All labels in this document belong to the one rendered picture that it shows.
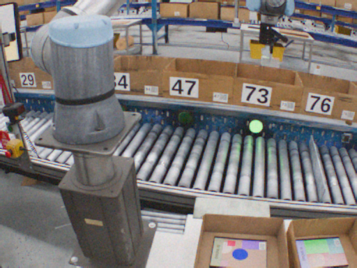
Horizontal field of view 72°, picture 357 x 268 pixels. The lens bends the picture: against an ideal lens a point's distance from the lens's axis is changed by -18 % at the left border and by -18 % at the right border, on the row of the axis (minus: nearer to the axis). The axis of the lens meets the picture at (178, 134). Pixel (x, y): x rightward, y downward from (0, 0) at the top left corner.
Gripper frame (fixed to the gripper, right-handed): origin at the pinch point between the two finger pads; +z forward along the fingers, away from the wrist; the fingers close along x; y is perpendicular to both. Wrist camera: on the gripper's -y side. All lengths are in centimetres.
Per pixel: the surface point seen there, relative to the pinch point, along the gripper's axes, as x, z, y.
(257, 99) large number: 8.2, 21.7, 5.6
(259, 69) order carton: -20.9, 13.1, 4.8
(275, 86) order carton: 8.1, 12.7, -3.3
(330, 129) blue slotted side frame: 14, 31, -39
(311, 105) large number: 8.1, 20.4, -25.8
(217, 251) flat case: 97, 39, 14
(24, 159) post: 69, 40, 119
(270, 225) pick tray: 86, 35, -3
